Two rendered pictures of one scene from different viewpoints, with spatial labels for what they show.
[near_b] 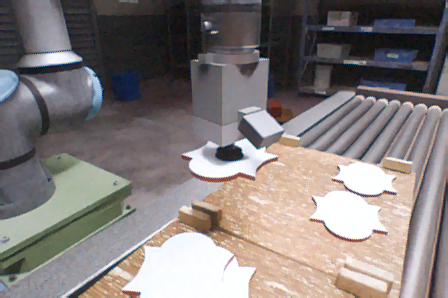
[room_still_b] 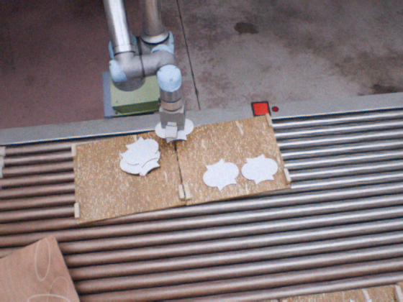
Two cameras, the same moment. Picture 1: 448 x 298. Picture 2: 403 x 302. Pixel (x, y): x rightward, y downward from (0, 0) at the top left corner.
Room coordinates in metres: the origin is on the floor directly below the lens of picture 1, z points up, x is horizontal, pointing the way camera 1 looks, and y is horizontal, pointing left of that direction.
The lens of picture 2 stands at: (-0.13, -0.74, 2.37)
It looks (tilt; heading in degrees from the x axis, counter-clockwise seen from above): 58 degrees down; 47
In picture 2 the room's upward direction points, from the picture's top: straight up
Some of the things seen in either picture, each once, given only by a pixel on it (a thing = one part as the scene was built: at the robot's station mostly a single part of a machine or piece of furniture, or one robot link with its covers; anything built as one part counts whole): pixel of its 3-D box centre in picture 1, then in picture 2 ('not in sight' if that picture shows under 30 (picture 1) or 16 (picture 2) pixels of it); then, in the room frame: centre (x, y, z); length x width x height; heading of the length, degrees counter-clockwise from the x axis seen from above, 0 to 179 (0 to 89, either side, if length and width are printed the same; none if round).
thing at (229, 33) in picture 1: (228, 32); (170, 98); (0.41, -0.01, 1.25); 0.08 x 0.08 x 0.05
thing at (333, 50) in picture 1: (333, 50); not in sight; (5.02, -1.74, 0.74); 0.44 x 0.36 x 0.20; 42
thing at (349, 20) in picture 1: (342, 19); not in sight; (5.01, -1.81, 1.20); 0.36 x 0.28 x 0.22; 44
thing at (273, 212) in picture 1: (313, 193); (229, 157); (0.54, -0.19, 0.93); 0.41 x 0.35 x 0.02; 147
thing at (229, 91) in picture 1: (240, 96); (171, 118); (0.39, -0.02, 1.17); 0.12 x 0.09 x 0.16; 42
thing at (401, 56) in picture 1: (395, 55); not in sight; (4.55, -2.49, 0.72); 0.50 x 0.38 x 0.16; 49
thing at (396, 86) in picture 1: (381, 87); not in sight; (4.60, -2.41, 0.25); 0.62 x 0.42 x 0.22; 64
